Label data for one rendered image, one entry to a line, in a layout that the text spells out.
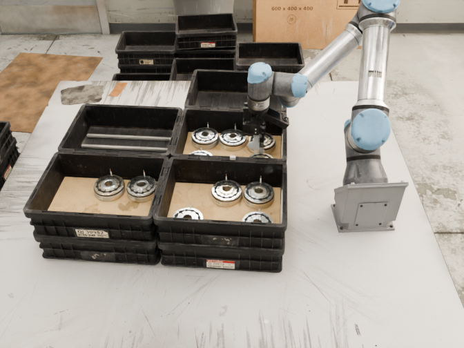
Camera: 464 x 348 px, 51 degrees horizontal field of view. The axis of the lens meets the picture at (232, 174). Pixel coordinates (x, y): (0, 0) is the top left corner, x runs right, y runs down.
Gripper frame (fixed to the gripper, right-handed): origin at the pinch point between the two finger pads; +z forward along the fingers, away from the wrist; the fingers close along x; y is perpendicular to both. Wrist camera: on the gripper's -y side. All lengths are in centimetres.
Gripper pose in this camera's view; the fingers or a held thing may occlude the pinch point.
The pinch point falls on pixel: (262, 147)
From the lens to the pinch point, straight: 182.8
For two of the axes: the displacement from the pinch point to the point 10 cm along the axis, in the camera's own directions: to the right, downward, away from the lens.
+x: -0.8, 7.3, -6.8
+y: -10.0, -0.6, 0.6
